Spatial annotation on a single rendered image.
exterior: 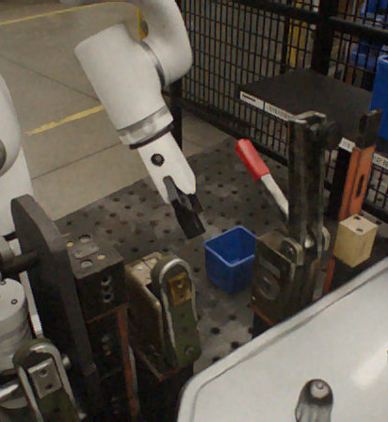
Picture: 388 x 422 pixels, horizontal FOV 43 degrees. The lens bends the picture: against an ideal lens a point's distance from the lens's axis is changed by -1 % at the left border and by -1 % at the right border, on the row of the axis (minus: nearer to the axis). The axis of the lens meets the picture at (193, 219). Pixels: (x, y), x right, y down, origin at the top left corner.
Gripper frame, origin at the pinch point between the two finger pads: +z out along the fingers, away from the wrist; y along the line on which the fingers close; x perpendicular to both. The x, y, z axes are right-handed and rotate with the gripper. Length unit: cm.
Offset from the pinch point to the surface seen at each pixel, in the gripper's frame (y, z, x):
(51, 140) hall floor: 238, -2, 97
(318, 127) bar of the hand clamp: -24.7, -12.6, -19.7
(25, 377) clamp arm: -41.8, -8.9, 11.9
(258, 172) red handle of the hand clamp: -17.2, -8.4, -12.4
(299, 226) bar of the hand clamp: -23.7, -2.7, -14.0
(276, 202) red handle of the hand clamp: -19.3, -4.7, -12.8
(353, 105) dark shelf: 27.1, 1.6, -36.0
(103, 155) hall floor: 218, 18, 66
